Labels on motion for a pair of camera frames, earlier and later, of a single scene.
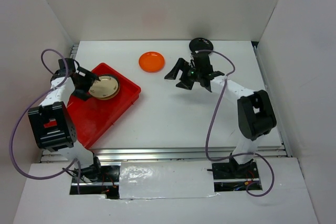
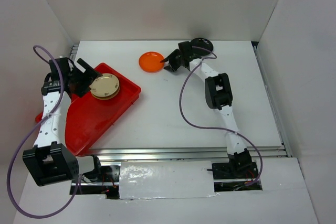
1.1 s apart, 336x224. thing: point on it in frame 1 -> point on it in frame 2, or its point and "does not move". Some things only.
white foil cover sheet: [166, 179] does not move
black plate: [199, 43] does not move
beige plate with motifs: [107, 86] does not move
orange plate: [151, 62] does not move
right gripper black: [183, 65] -> [172, 67]
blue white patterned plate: [119, 85] -> [118, 89]
